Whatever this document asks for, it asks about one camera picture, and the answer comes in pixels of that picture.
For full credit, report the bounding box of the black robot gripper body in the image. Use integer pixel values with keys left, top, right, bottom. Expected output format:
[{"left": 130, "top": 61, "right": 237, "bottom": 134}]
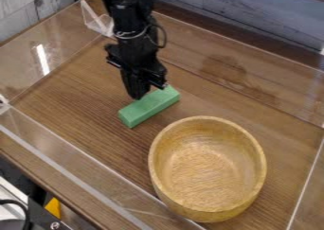
[{"left": 104, "top": 29, "right": 168, "bottom": 90}]

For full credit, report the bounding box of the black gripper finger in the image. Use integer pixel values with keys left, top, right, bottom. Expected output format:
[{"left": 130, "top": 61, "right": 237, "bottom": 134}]
[
  {"left": 120, "top": 70, "right": 138, "bottom": 99},
  {"left": 135, "top": 74, "right": 150, "bottom": 99}
]

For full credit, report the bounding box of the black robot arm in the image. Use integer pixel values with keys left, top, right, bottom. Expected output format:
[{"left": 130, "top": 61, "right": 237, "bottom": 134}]
[{"left": 102, "top": 0, "right": 167, "bottom": 100}]

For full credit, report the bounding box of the green rectangular block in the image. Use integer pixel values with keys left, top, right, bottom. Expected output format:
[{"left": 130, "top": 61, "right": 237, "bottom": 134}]
[{"left": 118, "top": 85, "right": 179, "bottom": 128}]

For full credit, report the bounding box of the brown wooden bowl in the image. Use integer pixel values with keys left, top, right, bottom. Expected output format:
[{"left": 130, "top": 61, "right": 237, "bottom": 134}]
[{"left": 148, "top": 115, "right": 266, "bottom": 222}]

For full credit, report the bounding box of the black and yellow equipment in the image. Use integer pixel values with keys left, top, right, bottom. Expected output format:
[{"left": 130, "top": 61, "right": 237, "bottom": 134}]
[{"left": 27, "top": 188, "right": 75, "bottom": 230}]

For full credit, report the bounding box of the clear acrylic corner bracket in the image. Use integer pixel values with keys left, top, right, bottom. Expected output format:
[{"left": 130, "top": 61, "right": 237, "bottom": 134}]
[{"left": 80, "top": 0, "right": 114, "bottom": 37}]

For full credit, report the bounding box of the black cable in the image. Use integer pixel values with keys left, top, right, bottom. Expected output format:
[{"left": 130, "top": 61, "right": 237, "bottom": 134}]
[{"left": 0, "top": 199, "right": 33, "bottom": 230}]

